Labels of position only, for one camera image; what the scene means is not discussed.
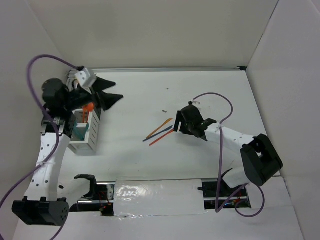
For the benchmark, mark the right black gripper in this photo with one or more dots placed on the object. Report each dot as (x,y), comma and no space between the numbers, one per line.
(180,118)

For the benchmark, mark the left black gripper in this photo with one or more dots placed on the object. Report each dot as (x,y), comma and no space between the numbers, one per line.
(108,100)

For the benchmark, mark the yellow plastic knife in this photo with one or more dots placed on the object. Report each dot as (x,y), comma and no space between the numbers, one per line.
(159,127)

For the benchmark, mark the orange plastic spoon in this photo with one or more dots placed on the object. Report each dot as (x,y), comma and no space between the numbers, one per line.
(90,107)

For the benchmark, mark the orange plastic fork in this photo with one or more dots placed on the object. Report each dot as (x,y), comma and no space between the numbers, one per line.
(85,109)

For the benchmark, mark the teal plastic knife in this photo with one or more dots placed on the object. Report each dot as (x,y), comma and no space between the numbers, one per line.
(86,128)

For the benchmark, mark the teal plastic spoon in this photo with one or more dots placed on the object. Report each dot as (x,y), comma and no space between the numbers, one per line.
(78,133)

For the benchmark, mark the orange plastic knife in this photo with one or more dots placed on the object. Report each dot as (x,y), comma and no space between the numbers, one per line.
(161,137)

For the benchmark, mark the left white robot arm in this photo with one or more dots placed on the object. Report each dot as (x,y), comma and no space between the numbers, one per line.
(46,201)

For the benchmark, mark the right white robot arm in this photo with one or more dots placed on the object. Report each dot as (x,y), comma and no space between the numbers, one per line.
(259,160)

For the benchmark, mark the blue plastic knife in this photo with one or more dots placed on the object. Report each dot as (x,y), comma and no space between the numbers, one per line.
(156,134)

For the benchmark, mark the white slotted utensil container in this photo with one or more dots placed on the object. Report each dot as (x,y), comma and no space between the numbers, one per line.
(88,146)

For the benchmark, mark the silver reflective tape sheet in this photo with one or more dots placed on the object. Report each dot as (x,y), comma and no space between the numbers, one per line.
(153,198)

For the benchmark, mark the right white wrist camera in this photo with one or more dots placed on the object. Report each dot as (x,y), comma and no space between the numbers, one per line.
(193,102)

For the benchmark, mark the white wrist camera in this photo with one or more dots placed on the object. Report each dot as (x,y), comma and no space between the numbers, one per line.
(86,77)
(193,102)

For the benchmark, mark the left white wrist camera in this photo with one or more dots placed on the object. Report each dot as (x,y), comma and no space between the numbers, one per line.
(86,77)

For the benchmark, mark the aluminium rail at back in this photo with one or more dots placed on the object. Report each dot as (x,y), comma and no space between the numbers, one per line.
(168,69)

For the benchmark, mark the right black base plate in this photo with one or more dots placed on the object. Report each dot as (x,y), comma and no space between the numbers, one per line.
(209,190)

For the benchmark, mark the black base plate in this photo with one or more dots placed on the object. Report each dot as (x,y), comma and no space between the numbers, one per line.
(209,190)
(101,203)

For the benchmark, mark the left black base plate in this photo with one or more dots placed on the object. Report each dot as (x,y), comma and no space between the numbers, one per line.
(101,203)

